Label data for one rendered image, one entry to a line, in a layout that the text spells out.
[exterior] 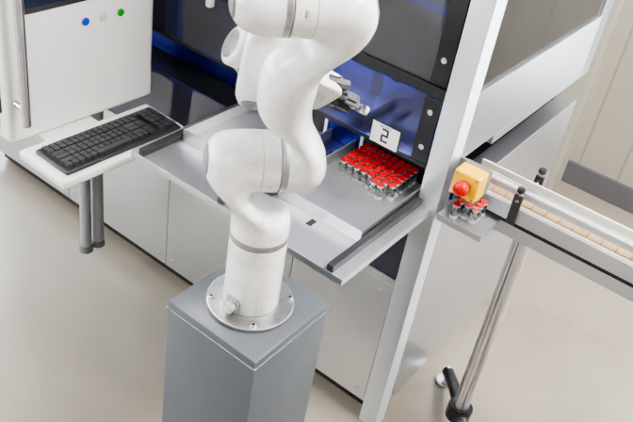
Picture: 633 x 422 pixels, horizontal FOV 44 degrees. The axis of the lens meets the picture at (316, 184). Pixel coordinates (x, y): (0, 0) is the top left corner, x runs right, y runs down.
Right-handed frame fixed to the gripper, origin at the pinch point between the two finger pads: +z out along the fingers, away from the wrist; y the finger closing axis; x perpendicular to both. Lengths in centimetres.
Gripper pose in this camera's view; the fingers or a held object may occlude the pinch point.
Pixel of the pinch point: (347, 102)
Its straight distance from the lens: 176.9
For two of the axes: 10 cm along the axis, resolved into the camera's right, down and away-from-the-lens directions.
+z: 7.7, 3.1, 5.6
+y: 6.4, -2.9, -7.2
